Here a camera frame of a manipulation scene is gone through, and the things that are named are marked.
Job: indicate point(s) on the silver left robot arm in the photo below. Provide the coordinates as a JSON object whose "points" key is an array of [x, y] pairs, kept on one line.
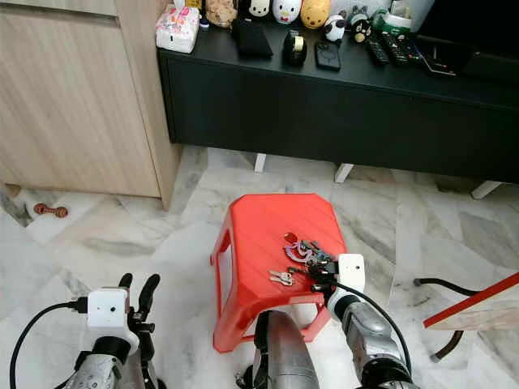
{"points": [[109, 369]]}

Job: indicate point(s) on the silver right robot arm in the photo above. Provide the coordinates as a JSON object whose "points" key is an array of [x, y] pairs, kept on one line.
{"points": [[373, 336]]}

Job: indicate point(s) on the small silver keys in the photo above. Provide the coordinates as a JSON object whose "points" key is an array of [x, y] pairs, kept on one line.
{"points": [[281, 278]]}

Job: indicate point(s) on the red plastic stool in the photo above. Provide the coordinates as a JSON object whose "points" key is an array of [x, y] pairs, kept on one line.
{"points": [[263, 231]]}

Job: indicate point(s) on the silver robot leg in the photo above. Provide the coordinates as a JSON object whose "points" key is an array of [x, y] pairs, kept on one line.
{"points": [[288, 352]]}

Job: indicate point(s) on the red dumbbell toy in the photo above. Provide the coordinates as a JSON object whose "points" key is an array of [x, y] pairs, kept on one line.
{"points": [[51, 211]]}

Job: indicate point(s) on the black curved table leg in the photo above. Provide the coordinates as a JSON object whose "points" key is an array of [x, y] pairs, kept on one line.
{"points": [[446, 284]]}

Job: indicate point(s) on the black low TV console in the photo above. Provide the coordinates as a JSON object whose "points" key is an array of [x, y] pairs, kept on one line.
{"points": [[324, 117]]}

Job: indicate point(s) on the marble table red edge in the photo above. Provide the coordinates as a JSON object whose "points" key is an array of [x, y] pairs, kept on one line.
{"points": [[482, 308]]}

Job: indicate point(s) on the light wooden cabinet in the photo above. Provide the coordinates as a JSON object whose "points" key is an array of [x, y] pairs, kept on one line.
{"points": [[73, 97]]}

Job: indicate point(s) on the black key fob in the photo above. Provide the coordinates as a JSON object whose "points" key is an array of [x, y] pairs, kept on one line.
{"points": [[328, 56]]}

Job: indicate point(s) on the black tape dispenser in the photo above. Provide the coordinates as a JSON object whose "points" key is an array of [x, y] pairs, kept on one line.
{"points": [[295, 49]]}

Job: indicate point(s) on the black remote control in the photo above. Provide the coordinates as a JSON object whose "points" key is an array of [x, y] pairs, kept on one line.
{"points": [[378, 53], [414, 48], [395, 48]]}

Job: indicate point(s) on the black wallet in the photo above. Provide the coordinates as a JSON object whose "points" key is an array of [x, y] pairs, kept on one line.
{"points": [[252, 40]]}

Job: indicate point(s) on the white panda figurine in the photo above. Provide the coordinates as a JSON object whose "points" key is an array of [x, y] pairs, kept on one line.
{"points": [[334, 28]]}

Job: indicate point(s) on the black flat box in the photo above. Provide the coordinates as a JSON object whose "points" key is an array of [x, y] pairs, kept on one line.
{"points": [[446, 59]]}

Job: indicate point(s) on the yellow bear plush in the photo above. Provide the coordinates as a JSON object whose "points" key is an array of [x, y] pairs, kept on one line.
{"points": [[315, 13]]}

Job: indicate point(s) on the white green desk holder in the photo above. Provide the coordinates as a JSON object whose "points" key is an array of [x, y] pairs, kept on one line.
{"points": [[397, 20]]}

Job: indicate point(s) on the white round plush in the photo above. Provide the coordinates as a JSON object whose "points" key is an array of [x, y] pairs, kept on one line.
{"points": [[286, 10]]}

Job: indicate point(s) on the pink white tissue box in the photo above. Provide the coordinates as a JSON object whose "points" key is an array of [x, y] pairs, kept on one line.
{"points": [[178, 30]]}

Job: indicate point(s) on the black mouse plush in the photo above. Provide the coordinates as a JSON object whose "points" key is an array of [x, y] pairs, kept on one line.
{"points": [[255, 7]]}

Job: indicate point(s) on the glass jar red lid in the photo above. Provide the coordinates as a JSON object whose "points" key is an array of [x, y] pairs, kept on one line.
{"points": [[220, 13]]}

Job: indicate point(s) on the black television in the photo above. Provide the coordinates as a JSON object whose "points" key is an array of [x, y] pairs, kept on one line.
{"points": [[470, 23]]}

